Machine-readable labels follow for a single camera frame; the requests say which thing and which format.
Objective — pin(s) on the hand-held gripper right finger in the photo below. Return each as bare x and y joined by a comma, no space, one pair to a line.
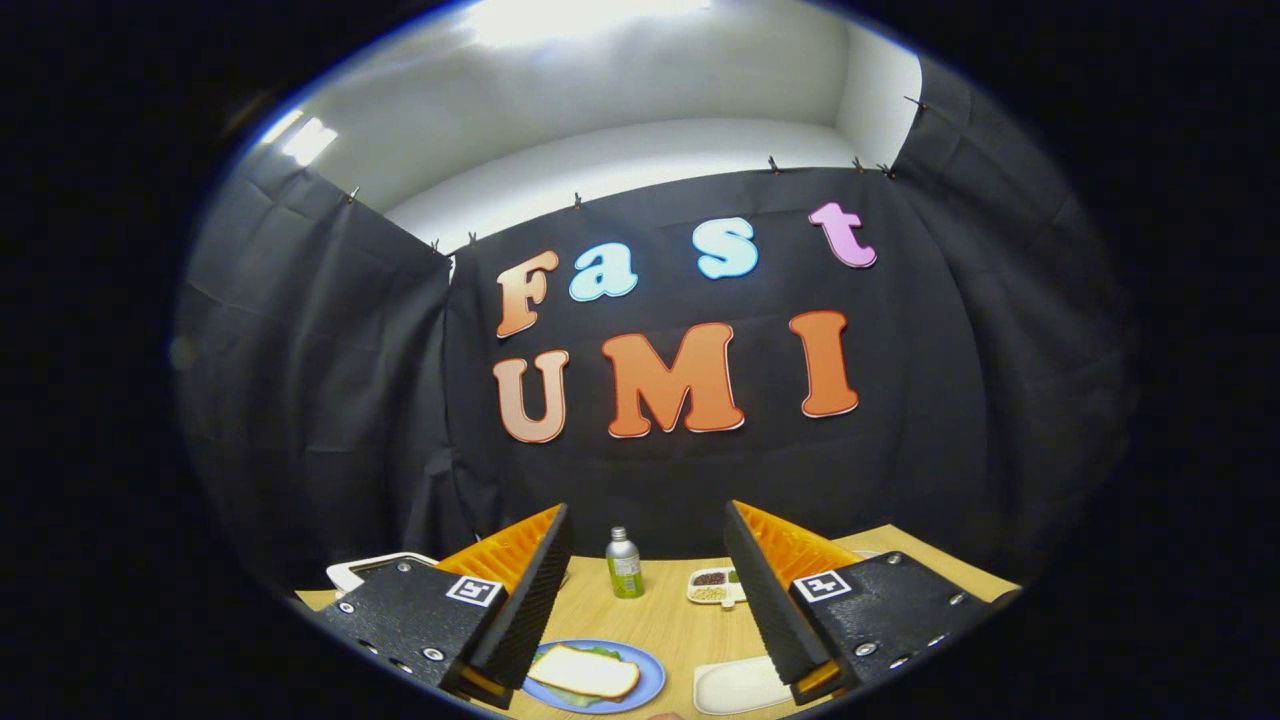
765,600

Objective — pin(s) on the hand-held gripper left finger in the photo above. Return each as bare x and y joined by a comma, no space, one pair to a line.
535,600

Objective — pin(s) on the toasted bread slice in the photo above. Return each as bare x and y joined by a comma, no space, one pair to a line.
585,670

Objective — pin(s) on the green lettuce leaf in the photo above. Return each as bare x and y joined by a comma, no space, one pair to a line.
605,652

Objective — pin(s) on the white divided dish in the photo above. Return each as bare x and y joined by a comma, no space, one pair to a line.
738,601

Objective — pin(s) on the pile of soybeans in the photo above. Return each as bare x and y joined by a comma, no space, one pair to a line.
709,594

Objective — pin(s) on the pile of red beans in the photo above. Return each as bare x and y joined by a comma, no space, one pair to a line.
710,578

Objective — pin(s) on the white square plate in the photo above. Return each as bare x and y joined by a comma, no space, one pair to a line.
740,685

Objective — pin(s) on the green and silver bottle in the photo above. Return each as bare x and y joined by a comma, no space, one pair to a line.
625,575

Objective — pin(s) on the blue plate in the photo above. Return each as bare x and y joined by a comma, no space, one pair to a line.
650,672

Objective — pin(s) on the white toaster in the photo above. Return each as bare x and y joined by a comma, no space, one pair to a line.
345,577

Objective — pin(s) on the black backdrop cloth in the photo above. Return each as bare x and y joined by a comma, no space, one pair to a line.
350,380

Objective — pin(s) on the small ceiling light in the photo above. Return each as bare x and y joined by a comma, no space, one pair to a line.
305,138

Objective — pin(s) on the large ceiling light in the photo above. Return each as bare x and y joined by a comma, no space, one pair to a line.
590,18

